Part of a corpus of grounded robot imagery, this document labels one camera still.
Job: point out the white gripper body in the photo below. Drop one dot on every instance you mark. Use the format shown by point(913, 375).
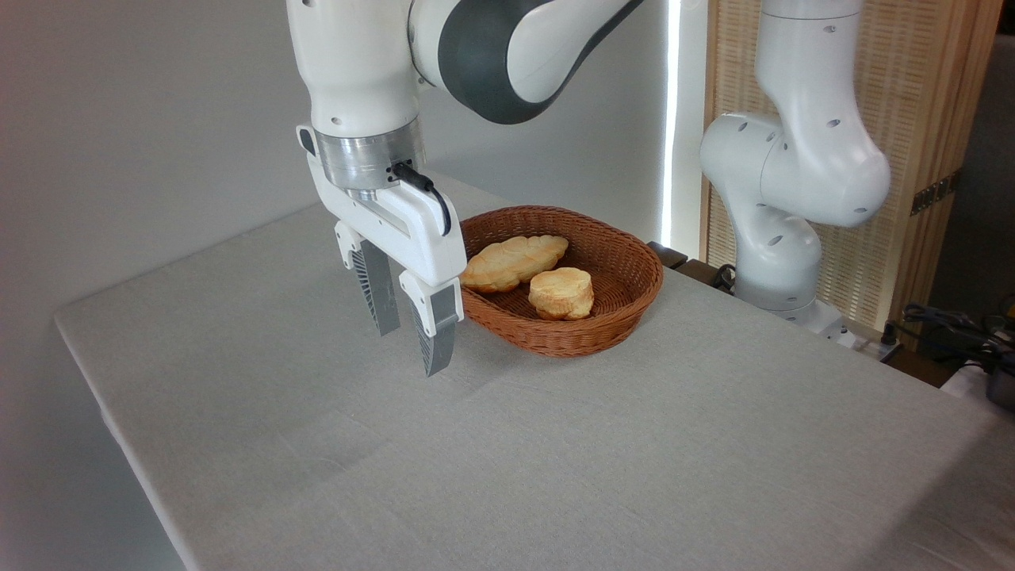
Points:
point(416, 230)

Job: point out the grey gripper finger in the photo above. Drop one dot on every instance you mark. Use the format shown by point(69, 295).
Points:
point(438, 325)
point(379, 293)

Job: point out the round bread bun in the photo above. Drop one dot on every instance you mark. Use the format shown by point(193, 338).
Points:
point(561, 293)

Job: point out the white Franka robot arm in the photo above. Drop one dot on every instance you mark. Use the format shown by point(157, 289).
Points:
point(793, 174)

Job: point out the long braided bread loaf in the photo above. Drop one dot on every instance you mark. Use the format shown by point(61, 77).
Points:
point(511, 262)

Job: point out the grey tablecloth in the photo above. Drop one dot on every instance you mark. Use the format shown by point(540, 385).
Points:
point(555, 444)

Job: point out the brown wicker basket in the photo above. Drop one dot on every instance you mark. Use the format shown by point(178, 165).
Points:
point(622, 270)

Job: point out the dark wooden side table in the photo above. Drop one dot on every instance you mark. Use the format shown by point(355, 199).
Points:
point(690, 266)

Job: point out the woven wooden folding screen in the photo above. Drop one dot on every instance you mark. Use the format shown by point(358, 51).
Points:
point(912, 79)

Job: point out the dark grey pot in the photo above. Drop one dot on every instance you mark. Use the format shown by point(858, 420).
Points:
point(1003, 388)

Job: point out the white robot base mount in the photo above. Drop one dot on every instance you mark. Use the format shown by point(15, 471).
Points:
point(829, 323)

